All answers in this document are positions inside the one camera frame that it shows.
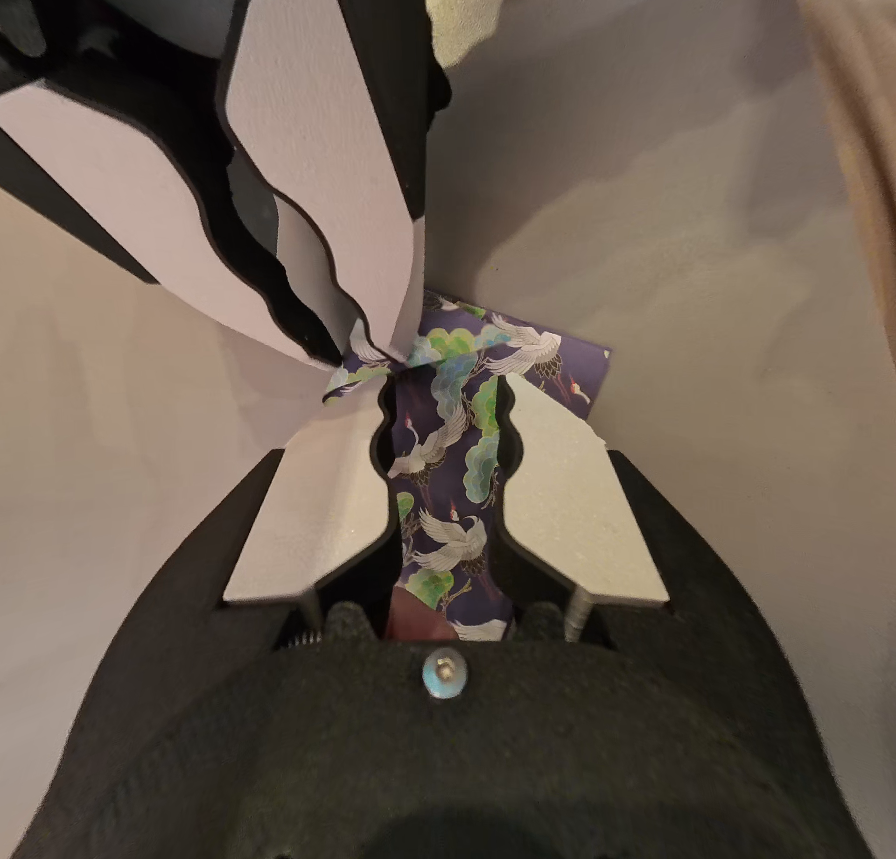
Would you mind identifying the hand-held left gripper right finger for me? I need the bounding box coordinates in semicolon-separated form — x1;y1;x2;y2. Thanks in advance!
489;372;671;643

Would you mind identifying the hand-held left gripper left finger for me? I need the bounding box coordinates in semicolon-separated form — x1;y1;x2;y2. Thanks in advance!
223;374;403;637

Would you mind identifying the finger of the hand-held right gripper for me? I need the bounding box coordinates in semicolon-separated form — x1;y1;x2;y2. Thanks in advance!
0;68;345;366
225;0;428;366

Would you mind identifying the purple crane-patterned origami paper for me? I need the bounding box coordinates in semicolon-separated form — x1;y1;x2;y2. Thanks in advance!
322;289;612;643

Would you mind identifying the beige cloth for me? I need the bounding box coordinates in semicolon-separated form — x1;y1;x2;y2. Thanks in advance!
797;0;896;366

